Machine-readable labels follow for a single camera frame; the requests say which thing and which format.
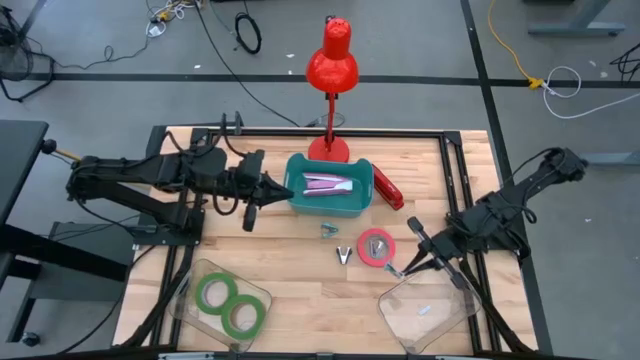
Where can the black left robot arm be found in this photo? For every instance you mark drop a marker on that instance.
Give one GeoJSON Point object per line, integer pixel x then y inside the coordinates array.
{"type": "Point", "coordinates": [130, 172]}

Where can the pink stapler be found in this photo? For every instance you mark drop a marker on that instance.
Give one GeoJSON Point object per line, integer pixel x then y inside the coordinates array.
{"type": "Point", "coordinates": [325, 186]}

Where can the wooden desk grey legs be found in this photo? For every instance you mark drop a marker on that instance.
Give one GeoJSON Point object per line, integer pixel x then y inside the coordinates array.
{"type": "Point", "coordinates": [575, 29]}

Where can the green tape roll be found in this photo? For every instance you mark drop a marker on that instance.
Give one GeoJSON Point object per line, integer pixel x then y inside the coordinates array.
{"type": "Point", "coordinates": [225, 317]}
{"type": "Point", "coordinates": [199, 295]}

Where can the red desk lamp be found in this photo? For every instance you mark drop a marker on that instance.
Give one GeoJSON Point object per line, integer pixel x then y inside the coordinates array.
{"type": "Point", "coordinates": [332, 70]}

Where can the clear plastic tray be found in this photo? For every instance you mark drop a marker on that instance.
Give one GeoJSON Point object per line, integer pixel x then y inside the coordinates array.
{"type": "Point", "coordinates": [440, 330]}
{"type": "Point", "coordinates": [250, 285]}

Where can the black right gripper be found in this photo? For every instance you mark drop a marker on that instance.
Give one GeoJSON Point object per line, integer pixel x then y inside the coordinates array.
{"type": "Point", "coordinates": [442, 247]}

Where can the silver binder clip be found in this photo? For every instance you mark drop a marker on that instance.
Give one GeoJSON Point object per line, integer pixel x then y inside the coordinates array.
{"type": "Point", "coordinates": [344, 252]}

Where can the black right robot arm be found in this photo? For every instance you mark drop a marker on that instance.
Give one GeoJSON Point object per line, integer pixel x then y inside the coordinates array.
{"type": "Point", "coordinates": [500, 215]}

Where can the white staple remover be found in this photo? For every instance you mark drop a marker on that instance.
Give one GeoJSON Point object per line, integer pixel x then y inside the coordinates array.
{"type": "Point", "coordinates": [394, 271]}

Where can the pink tape roll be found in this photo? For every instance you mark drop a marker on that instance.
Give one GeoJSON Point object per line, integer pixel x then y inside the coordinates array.
{"type": "Point", "coordinates": [361, 247]}

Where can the black side desk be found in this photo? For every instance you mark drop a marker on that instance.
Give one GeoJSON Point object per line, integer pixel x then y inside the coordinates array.
{"type": "Point", "coordinates": [20, 160]}

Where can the black caster wheel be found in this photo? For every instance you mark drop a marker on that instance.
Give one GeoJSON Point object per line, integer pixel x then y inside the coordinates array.
{"type": "Point", "coordinates": [30, 339]}

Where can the teal plastic bin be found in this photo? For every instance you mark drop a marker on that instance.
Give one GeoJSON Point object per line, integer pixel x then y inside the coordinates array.
{"type": "Point", "coordinates": [295, 200]}

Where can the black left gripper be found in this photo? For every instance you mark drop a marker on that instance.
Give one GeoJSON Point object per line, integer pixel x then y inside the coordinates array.
{"type": "Point", "coordinates": [252, 190]}

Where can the red stapler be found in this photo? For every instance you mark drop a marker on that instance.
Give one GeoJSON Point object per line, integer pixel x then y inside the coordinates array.
{"type": "Point", "coordinates": [387, 189]}

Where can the black round knob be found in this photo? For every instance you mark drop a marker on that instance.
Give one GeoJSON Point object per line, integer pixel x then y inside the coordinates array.
{"type": "Point", "coordinates": [48, 146]}

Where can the small white sticker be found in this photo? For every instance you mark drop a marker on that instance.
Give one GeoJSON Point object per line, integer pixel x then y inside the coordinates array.
{"type": "Point", "coordinates": [425, 310]}

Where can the black metal table frame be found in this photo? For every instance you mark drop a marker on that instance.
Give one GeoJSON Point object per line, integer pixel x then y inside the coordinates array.
{"type": "Point", "coordinates": [325, 132]}

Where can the teal staple remover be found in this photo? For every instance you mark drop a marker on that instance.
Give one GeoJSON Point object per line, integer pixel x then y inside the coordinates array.
{"type": "Point", "coordinates": [331, 232]}

